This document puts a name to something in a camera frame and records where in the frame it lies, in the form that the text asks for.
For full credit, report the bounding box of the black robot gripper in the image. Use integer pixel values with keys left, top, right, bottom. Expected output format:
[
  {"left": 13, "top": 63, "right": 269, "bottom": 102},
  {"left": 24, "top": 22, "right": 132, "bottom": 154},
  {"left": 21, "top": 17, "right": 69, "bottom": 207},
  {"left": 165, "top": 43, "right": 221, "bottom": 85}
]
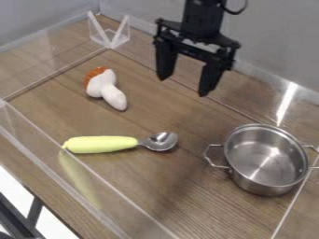
[{"left": 153, "top": 0, "right": 241, "bottom": 97}]

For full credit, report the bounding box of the white orange plush mushroom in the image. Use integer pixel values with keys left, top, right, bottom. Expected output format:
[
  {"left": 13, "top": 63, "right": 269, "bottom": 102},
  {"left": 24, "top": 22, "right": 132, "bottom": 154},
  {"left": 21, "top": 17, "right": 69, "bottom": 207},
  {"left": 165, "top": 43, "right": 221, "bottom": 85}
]
[{"left": 84, "top": 66, "right": 128, "bottom": 111}]

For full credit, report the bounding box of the silver metal pot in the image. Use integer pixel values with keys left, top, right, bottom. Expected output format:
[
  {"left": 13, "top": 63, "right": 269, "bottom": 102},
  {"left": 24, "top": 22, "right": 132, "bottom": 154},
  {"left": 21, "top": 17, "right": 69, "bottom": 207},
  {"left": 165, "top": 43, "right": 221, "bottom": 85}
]
[{"left": 202, "top": 123, "right": 319, "bottom": 197}]

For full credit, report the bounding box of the black metal table leg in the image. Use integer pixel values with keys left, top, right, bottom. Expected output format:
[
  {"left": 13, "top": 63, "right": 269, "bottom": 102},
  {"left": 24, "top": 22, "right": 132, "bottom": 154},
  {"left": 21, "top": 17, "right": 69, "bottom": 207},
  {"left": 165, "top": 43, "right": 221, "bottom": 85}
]
[{"left": 0, "top": 192, "right": 46, "bottom": 239}]

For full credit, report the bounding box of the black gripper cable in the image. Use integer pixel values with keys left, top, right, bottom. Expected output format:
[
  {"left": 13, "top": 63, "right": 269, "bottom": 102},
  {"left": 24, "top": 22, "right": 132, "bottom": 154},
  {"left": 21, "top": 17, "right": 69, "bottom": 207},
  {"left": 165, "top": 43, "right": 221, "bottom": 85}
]
[{"left": 217, "top": 0, "right": 249, "bottom": 16}]

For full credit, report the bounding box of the clear acrylic corner bracket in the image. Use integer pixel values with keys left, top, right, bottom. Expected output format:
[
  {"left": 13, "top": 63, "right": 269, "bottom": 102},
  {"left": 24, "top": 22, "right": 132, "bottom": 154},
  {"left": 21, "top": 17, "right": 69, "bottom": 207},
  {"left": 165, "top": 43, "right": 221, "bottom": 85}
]
[{"left": 86, "top": 11, "right": 130, "bottom": 49}]

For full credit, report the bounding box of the clear acrylic enclosure wall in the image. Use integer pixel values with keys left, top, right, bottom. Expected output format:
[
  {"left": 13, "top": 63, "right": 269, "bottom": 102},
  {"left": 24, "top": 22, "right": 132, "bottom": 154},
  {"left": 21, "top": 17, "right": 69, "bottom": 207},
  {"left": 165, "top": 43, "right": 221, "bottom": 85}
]
[{"left": 0, "top": 15, "right": 319, "bottom": 239}]

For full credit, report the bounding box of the yellow handled metal spoon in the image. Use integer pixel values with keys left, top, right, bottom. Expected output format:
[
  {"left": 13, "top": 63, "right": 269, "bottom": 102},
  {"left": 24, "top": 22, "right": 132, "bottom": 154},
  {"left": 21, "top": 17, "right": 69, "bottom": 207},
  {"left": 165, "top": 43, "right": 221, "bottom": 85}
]
[{"left": 62, "top": 132, "right": 178, "bottom": 154}]

